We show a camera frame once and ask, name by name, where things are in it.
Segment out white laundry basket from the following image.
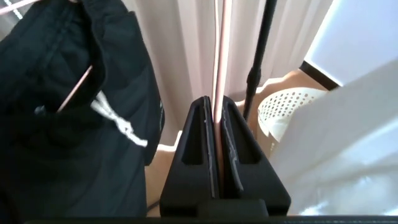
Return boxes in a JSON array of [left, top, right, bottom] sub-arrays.
[[257, 87, 329, 144]]

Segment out white garment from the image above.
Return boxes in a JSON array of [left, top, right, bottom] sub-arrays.
[[269, 58, 398, 217]]

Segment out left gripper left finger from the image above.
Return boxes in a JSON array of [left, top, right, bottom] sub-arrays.
[[160, 95, 220, 218]]

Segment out pink clothes hanger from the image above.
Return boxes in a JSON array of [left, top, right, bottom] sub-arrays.
[[211, 0, 233, 175], [0, 0, 94, 113]]

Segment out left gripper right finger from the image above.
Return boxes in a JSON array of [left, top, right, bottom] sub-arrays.
[[220, 95, 292, 217]]

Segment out black shorts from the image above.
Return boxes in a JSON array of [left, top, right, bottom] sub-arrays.
[[0, 0, 166, 218]]

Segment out black clothes rack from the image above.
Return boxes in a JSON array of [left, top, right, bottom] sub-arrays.
[[146, 0, 278, 212]]

